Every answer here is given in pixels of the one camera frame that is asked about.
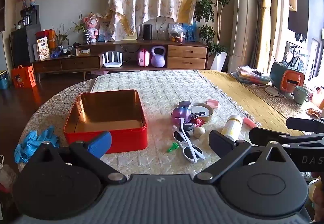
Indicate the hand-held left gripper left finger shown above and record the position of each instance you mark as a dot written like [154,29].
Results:
[100,144]

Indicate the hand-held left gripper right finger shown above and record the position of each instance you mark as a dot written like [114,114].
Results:
[219,143]

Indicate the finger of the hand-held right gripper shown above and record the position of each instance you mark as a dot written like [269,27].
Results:
[265,135]
[301,124]

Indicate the pink tube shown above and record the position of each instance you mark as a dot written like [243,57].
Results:
[250,122]

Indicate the white and yellow bottle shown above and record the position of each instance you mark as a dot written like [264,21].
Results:
[231,125]

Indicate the wooden egg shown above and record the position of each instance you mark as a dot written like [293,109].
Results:
[199,132]

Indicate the red tin box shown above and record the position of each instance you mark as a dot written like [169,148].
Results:
[126,138]

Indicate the white sunglasses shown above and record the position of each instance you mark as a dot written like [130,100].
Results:
[192,150]

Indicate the small dark bottle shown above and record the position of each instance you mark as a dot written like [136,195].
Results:
[188,127]

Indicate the small green cap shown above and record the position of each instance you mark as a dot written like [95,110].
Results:
[172,147]

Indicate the purple squishy toy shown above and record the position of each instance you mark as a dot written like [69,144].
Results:
[181,114]

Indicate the red wrapper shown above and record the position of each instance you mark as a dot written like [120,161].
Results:
[198,122]

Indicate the green mug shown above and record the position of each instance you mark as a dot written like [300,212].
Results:
[300,95]

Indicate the metal nail clipper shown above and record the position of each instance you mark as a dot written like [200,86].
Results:
[198,114]

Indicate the pink ribbed soap dish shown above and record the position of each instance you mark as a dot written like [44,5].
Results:
[213,104]

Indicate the round metal tin lid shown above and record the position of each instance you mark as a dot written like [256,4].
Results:
[200,107]

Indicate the round coaster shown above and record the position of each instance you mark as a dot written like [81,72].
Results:
[271,91]

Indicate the purple rectangular block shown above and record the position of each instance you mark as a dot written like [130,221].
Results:
[184,103]

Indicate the teal and orange tissue box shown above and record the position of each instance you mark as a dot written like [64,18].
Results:
[278,74]

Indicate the grey floral tablecloth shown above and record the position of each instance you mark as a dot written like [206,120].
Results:
[50,107]

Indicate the stack of folders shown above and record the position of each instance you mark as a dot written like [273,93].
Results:
[249,76]

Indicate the blue rubber gloves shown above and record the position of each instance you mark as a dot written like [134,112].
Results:
[30,143]

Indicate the white router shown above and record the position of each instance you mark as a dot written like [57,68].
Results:
[112,64]

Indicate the wooden media cabinet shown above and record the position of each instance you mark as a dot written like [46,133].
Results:
[186,55]

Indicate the pink toy case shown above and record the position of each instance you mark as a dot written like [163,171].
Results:
[143,58]

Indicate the orange paper bag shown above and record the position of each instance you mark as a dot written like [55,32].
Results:
[24,77]

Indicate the purple kettlebell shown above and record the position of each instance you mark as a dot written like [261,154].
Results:
[158,59]

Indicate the small potted green plant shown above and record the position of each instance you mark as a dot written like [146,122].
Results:
[86,38]

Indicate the printed snack bag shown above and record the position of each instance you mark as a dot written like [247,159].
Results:
[43,49]

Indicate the thin-leaved potted plant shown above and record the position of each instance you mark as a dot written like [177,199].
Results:
[62,38]

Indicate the blue picture box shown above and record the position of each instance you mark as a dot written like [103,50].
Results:
[190,31]

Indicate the pink doll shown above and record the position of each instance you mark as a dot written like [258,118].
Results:
[92,27]

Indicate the clear plastic bag of fruit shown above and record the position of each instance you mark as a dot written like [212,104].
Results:
[176,32]

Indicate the beige curtain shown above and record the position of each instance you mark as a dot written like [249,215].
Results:
[264,11]

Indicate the black cylinder speaker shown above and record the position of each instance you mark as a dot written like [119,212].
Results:
[148,32]

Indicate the dark side cabinet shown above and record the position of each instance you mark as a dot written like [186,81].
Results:
[24,44]

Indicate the white standing air conditioner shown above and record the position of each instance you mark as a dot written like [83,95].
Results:
[243,11]

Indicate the black coffee machine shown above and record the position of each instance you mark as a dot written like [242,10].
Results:
[30,16]

